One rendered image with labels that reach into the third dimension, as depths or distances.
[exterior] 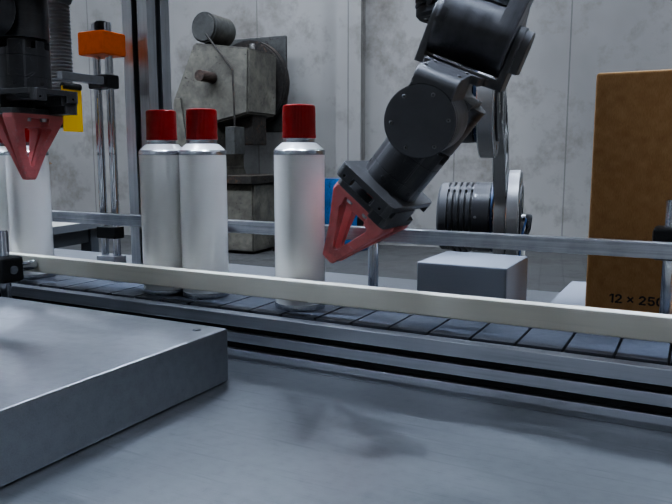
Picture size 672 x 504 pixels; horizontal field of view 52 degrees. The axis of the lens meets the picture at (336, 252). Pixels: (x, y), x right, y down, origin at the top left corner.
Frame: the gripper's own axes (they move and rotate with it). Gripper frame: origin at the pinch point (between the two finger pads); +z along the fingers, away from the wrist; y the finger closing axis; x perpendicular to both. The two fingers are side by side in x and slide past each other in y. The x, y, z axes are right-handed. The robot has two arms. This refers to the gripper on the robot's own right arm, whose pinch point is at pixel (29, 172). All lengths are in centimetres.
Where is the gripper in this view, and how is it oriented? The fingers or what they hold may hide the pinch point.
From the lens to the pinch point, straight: 87.4
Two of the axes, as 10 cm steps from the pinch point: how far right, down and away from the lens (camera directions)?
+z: -0.1, 9.9, 1.3
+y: 8.9, 0.7, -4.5
